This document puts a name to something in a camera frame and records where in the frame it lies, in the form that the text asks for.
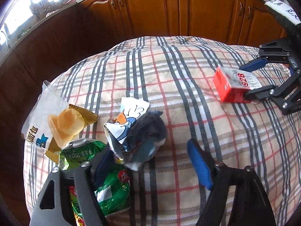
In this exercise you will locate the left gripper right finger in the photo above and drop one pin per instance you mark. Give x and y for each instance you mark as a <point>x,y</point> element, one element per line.
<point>204,164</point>

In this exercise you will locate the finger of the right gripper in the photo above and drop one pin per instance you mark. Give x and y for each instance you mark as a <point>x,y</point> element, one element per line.
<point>254,64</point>
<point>259,93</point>

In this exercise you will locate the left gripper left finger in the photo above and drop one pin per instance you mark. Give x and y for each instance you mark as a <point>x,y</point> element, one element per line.
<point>100,165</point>

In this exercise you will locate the red white 1928 carton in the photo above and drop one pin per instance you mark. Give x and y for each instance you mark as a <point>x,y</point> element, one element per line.
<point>231,84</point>

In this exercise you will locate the wooden lower kitchen cabinets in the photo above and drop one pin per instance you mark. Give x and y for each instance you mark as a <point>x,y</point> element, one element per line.
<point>88,27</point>

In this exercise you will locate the green chip bag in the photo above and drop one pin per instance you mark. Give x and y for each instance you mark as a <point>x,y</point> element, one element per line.
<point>111,182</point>

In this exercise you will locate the blue white cartoon wrapper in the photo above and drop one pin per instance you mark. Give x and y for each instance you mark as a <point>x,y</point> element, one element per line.
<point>136,134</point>

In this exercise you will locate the clear bread bag with cookie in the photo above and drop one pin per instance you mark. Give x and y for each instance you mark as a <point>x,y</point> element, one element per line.
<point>53,122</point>

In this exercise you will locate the plaid tablecloth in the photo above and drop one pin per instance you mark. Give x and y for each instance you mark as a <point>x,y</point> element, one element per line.
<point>175,75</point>

